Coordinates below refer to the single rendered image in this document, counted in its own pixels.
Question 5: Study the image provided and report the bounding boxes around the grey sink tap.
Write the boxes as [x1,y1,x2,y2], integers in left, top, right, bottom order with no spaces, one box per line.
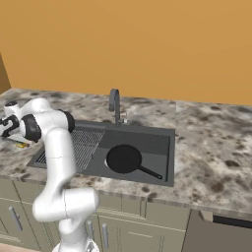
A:
[108,88,129,128]

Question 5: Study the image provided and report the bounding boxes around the grey dishwasher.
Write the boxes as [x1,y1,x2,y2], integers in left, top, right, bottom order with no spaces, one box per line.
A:
[180,208,252,252]

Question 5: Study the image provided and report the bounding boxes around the dark grey sink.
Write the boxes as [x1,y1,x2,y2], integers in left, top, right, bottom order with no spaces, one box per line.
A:
[27,119,177,188]

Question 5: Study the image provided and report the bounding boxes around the yellow sponge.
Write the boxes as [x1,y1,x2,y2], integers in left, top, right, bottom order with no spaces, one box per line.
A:
[16,141,31,150]

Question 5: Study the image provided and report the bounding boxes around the grey cupboard door handle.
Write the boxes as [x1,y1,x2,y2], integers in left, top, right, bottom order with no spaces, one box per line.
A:
[100,222,110,251]
[85,220,96,243]
[8,205,24,232]

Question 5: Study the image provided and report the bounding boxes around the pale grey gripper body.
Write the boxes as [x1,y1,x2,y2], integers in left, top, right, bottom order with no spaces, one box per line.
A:
[5,134,32,146]

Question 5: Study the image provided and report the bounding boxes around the beige cupboard front panel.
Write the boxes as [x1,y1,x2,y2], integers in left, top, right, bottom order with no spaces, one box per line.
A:
[97,192,147,220]
[0,176,22,203]
[145,200,193,232]

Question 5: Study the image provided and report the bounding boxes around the black frying pan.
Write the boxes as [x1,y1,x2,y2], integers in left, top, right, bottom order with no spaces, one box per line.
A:
[105,144,164,181]

